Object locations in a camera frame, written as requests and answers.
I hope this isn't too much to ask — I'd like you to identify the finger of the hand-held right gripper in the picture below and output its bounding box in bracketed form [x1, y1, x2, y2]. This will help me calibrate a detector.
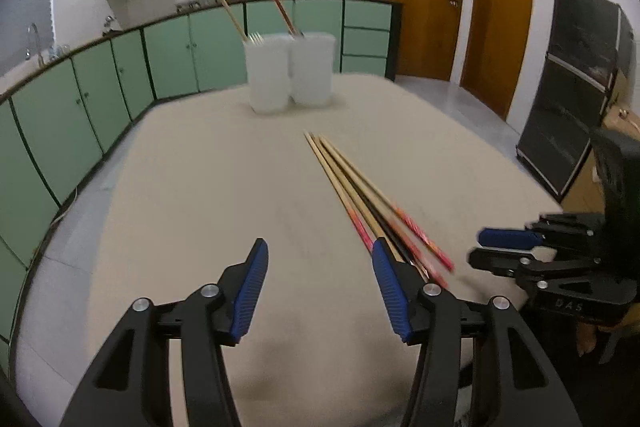
[477, 213, 607, 254]
[467, 247, 602, 284]

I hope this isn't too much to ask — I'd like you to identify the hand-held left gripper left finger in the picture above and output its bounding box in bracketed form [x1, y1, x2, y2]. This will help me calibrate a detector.
[60, 238, 269, 427]

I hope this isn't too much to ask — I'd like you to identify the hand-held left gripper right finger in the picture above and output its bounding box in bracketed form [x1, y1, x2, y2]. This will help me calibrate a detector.
[371, 238, 586, 427]

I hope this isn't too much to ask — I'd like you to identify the bundle of wooden chopsticks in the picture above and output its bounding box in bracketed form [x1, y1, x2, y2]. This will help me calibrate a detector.
[318, 136, 448, 288]

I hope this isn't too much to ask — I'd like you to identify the white double utensil holder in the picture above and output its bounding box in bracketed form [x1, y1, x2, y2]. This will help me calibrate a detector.
[242, 32, 337, 114]

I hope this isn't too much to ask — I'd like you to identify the person's right hand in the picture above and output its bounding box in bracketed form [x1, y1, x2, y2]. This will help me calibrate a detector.
[574, 323, 600, 359]

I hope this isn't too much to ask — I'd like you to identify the brown cardboard box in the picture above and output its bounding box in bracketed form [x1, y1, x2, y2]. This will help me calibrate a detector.
[561, 71, 640, 219]

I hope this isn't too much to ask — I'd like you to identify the black folded panel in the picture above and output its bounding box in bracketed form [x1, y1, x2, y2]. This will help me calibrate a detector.
[515, 0, 637, 204]

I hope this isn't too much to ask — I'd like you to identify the green base cabinet with drawers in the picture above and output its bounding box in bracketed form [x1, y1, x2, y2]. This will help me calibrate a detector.
[142, 0, 404, 104]

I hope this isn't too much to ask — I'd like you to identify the green base cabinet run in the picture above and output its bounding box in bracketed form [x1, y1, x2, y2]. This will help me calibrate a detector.
[0, 24, 152, 370]

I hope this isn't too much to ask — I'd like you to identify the chrome sink faucet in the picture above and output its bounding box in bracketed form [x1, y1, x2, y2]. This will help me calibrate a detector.
[25, 22, 44, 64]

